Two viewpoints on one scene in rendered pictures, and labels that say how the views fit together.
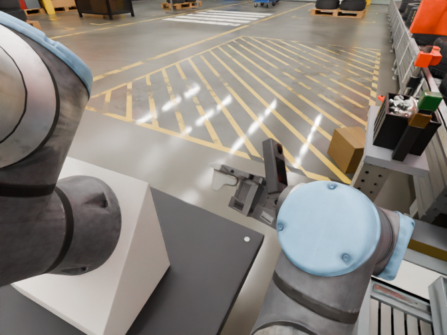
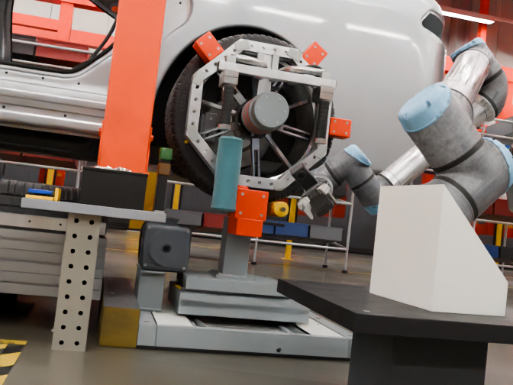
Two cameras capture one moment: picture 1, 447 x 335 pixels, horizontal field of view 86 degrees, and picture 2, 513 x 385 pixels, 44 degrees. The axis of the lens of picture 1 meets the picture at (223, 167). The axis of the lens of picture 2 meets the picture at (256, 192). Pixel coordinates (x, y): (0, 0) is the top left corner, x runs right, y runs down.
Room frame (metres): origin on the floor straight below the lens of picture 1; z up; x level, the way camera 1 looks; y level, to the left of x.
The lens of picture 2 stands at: (1.72, 1.21, 0.46)
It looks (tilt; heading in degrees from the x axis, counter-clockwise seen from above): 2 degrees up; 229
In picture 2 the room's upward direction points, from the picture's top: 6 degrees clockwise
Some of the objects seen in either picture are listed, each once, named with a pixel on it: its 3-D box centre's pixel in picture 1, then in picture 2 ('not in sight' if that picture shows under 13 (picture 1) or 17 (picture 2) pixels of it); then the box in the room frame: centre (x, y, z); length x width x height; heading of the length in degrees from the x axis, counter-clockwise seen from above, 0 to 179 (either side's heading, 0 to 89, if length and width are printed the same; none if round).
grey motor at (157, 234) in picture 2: not in sight; (159, 260); (0.30, -0.94, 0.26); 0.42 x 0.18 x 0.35; 62
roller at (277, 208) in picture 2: not in sight; (272, 208); (0.02, -0.61, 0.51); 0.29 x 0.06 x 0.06; 62
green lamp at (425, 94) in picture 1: (429, 101); (166, 154); (0.59, -0.54, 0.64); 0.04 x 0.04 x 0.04; 62
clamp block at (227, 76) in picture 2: not in sight; (228, 79); (0.42, -0.48, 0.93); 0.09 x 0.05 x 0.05; 62
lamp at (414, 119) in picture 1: (419, 118); (163, 169); (0.59, -0.54, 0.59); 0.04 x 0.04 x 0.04; 62
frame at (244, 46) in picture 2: not in sight; (259, 116); (0.17, -0.58, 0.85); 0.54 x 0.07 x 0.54; 152
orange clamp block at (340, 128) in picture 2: not in sight; (337, 128); (-0.11, -0.44, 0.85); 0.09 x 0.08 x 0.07; 152
